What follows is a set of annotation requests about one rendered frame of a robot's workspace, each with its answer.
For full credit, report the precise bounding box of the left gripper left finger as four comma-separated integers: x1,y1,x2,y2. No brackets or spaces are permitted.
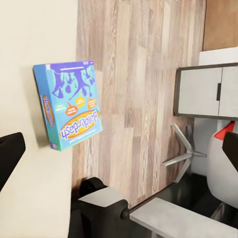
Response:
0,132,26,191

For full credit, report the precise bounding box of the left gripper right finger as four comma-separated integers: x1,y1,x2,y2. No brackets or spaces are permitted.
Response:
222,132,238,172

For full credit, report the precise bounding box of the board game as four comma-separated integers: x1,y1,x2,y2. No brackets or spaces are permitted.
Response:
33,61,102,151

